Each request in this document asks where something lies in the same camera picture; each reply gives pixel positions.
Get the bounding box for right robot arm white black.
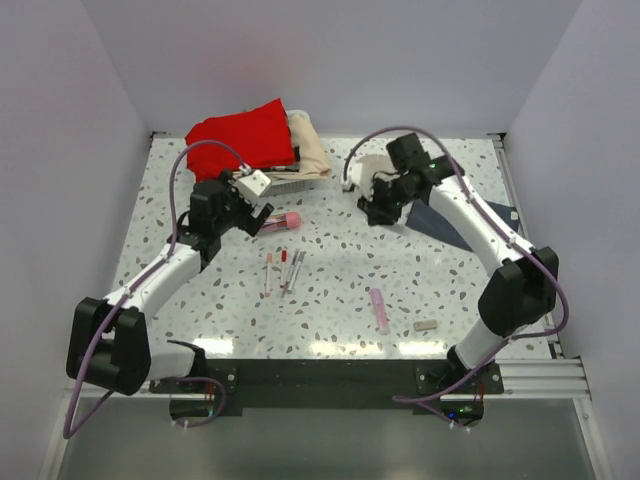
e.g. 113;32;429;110
341;128;560;393

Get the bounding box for peach cap white marker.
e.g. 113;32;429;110
264;252;273;297

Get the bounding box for pink purple correction tape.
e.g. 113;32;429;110
370;288;390;335

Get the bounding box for beige small eraser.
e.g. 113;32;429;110
413;320;438;331

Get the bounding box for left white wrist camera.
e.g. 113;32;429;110
234;170;272;204

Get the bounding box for aluminium frame rail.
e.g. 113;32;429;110
489;134;591;400

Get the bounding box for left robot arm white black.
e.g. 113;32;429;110
66;170;273;395

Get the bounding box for red cap white marker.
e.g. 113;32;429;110
279;248;288;290

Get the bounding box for white plastic basket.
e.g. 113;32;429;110
266;110;312;196

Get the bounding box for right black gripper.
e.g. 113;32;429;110
358;176;419;226

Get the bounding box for red folded cloth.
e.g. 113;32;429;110
185;98;296;183

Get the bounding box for dark blue towel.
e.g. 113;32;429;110
406;200;520;252

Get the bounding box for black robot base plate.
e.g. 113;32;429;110
149;359;505;420

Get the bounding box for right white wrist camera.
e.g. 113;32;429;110
340;153;391;200

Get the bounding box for beige folded cloth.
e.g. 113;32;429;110
276;114;331;180

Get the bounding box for grey cap white marker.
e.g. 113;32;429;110
287;251;306;293

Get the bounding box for white round divided organizer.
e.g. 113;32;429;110
348;153;401;201

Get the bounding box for clear pen case pink cap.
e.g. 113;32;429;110
259;212;301;234

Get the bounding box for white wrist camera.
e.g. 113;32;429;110
234;170;272;204
340;153;391;200

